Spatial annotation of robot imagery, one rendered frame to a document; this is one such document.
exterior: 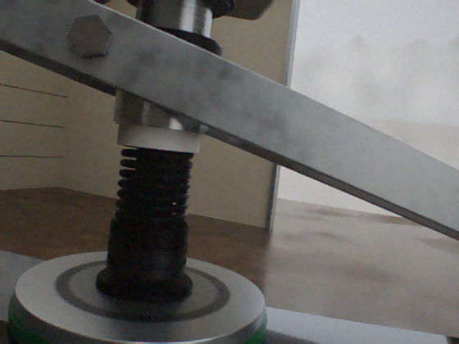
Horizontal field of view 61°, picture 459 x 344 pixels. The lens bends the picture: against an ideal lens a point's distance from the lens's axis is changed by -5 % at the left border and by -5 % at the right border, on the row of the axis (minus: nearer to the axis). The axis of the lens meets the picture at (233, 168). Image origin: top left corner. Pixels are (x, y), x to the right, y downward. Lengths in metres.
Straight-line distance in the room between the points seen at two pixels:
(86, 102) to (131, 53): 6.66
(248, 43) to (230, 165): 1.65
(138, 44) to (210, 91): 0.06
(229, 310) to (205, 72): 0.18
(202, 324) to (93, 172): 6.51
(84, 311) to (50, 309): 0.02
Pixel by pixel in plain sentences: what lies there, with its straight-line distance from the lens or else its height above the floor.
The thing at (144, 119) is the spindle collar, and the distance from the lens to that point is 0.32.
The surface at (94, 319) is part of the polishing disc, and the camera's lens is 0.31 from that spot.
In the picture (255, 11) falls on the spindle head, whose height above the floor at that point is 1.15.
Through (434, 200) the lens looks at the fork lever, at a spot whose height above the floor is 0.98.
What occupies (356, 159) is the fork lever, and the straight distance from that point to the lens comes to 0.33.
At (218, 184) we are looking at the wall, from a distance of 5.59.
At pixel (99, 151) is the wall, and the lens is 6.70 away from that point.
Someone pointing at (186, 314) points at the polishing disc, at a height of 0.88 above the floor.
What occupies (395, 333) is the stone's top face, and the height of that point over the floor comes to 0.85.
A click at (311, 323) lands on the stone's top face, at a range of 0.41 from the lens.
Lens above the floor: 1.01
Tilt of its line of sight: 3 degrees down
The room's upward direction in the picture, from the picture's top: 7 degrees clockwise
